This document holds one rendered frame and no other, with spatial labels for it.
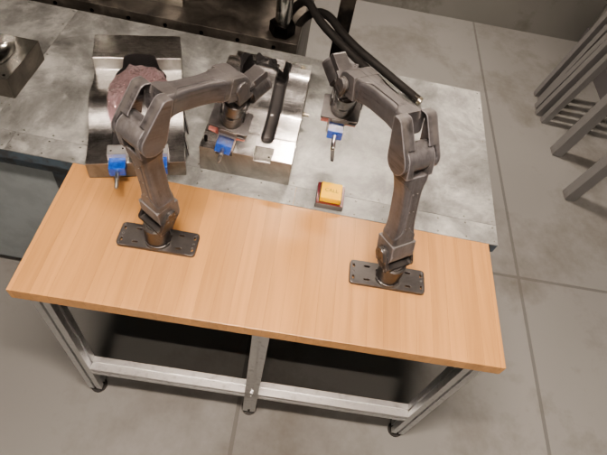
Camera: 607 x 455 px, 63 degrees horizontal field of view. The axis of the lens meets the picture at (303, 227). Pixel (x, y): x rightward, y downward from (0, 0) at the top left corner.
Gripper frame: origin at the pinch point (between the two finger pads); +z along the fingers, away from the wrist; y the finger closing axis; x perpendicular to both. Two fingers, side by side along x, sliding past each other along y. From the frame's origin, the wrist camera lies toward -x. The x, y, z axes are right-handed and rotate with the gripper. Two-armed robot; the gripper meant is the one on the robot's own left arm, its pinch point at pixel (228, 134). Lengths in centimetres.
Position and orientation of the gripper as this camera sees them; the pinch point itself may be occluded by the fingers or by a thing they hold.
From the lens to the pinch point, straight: 137.5
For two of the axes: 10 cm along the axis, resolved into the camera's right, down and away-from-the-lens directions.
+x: -2.5, 9.2, -2.9
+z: -2.4, 2.4, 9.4
